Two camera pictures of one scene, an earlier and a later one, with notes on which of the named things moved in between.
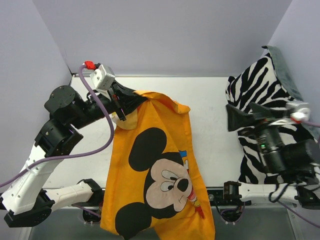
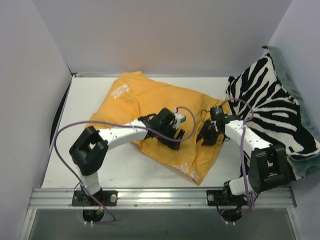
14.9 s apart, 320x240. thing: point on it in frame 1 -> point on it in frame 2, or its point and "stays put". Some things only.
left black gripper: x=119 y=101 -> x=171 y=135
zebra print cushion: x=258 y=83 stays put
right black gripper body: x=261 y=121 -> x=206 y=132
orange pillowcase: x=153 y=188 -> x=134 y=97
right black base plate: x=231 y=196 stays put
